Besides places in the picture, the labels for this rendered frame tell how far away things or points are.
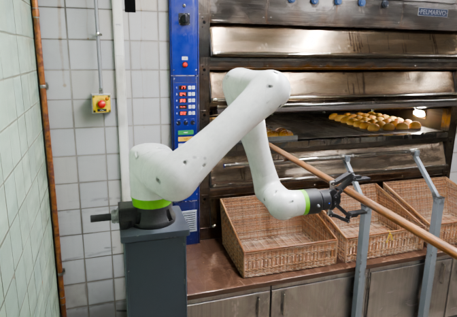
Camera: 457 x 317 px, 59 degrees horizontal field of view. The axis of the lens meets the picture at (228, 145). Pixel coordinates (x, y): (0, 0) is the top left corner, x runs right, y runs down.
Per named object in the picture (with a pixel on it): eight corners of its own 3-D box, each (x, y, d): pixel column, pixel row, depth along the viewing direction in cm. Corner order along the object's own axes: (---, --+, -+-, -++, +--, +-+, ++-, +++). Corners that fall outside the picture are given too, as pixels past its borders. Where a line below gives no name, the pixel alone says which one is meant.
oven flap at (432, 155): (210, 188, 244) (207, 155, 246) (443, 166, 297) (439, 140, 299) (212, 187, 240) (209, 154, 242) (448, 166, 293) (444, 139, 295)
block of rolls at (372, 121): (326, 118, 345) (326, 112, 344) (373, 116, 359) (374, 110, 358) (370, 132, 289) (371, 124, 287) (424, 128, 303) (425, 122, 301)
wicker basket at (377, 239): (302, 228, 269) (304, 189, 263) (373, 218, 286) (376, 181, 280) (343, 264, 224) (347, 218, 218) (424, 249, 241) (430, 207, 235)
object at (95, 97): (92, 111, 214) (90, 92, 212) (111, 111, 217) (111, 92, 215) (92, 113, 207) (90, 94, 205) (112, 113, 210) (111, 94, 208)
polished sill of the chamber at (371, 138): (207, 150, 245) (207, 144, 244) (441, 135, 298) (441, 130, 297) (209, 152, 240) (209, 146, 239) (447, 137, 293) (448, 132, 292)
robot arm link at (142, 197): (143, 215, 116) (141, 152, 112) (124, 200, 129) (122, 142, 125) (183, 207, 124) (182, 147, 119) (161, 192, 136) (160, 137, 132)
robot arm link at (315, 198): (310, 219, 142) (311, 194, 140) (294, 207, 153) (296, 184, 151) (325, 218, 144) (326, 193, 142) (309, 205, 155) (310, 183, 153)
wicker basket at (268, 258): (217, 239, 253) (217, 197, 246) (298, 228, 268) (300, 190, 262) (242, 279, 207) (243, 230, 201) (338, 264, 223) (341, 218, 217)
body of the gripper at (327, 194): (313, 186, 150) (334, 184, 153) (311, 207, 152) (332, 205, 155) (324, 192, 143) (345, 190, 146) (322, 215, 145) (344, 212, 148)
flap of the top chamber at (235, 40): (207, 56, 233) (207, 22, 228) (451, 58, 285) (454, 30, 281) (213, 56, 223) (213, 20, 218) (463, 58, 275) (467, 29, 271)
